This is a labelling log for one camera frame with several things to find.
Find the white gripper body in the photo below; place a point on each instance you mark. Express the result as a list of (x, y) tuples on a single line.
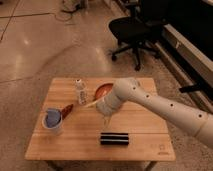
[(109, 104)]

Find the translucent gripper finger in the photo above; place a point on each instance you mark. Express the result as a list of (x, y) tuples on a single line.
[(92, 104), (107, 120)]

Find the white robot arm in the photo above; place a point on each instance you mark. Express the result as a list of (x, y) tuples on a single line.
[(193, 121)]

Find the orange ceramic bowl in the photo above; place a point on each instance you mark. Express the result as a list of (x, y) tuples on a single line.
[(103, 90)]

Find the clear plastic bottle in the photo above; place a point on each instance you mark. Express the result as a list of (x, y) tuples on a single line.
[(81, 91)]

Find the black rectangular block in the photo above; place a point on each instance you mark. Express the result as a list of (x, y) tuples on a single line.
[(108, 138)]

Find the wooden table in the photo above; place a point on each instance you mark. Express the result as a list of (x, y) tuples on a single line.
[(149, 138)]

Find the white cup with blue cloth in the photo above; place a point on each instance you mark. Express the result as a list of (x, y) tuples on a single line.
[(52, 121)]

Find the black office chair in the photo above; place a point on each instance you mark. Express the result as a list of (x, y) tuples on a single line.
[(145, 23)]

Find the white and black desk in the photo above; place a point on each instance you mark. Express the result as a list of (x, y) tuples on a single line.
[(188, 37)]

